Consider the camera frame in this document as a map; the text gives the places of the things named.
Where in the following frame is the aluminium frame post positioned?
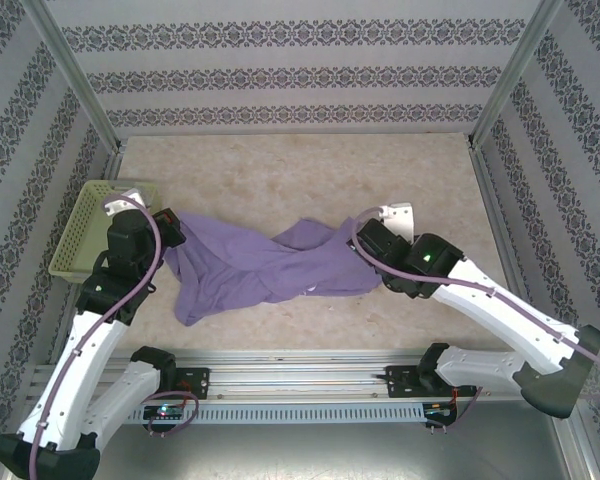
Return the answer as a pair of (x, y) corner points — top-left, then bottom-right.
(469, 0), (564, 149)
(22, 0), (124, 151)

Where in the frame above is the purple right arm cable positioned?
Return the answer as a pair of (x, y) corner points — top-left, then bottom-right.
(352, 207), (600, 436)

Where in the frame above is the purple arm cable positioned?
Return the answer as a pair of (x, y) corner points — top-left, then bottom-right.
(352, 207), (600, 436)
(27, 194), (201, 480)

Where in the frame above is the aluminium mounting rail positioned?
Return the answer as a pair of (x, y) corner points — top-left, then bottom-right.
(29, 349), (566, 401)

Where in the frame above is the pale green perforated plastic basket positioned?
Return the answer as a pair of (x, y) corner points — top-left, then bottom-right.
(48, 179), (160, 287)

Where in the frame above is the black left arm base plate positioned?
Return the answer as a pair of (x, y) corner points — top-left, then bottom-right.
(172, 367), (211, 401)

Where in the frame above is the grey metal sheet panel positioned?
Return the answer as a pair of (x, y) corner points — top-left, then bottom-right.
(9, 422), (596, 480)

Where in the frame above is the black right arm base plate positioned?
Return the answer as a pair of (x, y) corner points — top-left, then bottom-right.
(385, 364), (474, 400)

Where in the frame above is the aluminium side rail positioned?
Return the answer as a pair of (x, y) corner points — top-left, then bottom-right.
(49, 142), (127, 365)
(467, 142), (564, 364)

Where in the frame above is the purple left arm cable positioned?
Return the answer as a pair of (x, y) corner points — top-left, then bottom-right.
(27, 194), (201, 480)

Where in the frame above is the purple t-shirt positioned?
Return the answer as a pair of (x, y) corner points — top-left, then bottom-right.
(164, 209), (384, 328)

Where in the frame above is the white slotted cable duct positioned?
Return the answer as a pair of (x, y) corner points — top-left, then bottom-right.
(124, 403), (426, 425)

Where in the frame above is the left controller board green light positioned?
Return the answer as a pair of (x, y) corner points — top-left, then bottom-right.
(143, 403), (186, 422)

